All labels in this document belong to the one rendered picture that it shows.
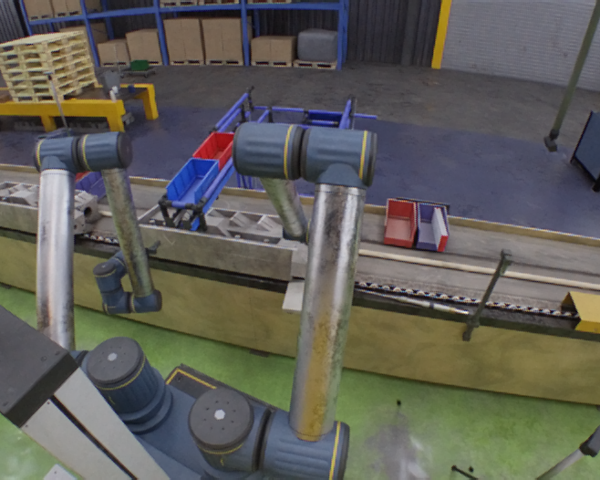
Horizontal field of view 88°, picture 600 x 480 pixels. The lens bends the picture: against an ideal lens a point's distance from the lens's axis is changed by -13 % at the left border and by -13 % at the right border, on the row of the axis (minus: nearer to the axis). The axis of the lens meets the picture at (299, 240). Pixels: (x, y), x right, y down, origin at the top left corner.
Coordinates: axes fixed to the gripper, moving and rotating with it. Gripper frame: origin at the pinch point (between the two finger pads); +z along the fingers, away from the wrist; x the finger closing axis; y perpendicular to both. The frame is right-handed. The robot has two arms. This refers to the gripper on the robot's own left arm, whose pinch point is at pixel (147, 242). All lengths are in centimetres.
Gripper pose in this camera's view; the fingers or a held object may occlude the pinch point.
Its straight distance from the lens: 203.8
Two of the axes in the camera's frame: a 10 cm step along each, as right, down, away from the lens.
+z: 2.3, -4.6, 8.6
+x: -9.7, -1.4, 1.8
